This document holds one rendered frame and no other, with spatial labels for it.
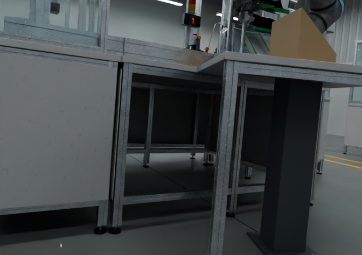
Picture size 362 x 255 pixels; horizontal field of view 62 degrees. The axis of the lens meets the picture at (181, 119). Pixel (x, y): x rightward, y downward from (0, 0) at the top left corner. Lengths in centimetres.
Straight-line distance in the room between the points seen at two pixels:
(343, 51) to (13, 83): 1125
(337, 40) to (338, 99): 208
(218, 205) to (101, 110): 68
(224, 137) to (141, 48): 69
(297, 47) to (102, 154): 100
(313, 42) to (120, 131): 96
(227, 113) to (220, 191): 29
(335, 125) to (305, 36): 1040
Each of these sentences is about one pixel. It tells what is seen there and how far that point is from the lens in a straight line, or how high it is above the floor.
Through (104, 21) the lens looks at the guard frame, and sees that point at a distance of 151.
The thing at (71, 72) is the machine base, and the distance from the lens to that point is 142.
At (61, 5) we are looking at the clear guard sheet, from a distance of 150.
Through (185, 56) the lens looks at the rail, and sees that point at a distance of 169.
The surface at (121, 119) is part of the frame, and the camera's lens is 147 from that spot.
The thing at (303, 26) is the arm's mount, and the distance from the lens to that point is 145.
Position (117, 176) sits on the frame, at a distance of 151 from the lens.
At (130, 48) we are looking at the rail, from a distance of 157.
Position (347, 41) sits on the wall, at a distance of 1197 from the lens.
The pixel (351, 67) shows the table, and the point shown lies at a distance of 134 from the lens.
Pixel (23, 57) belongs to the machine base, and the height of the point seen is 79.
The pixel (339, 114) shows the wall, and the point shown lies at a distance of 1171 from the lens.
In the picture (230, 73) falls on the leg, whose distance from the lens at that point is 114.
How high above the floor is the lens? 66
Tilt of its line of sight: 3 degrees down
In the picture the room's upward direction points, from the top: 5 degrees clockwise
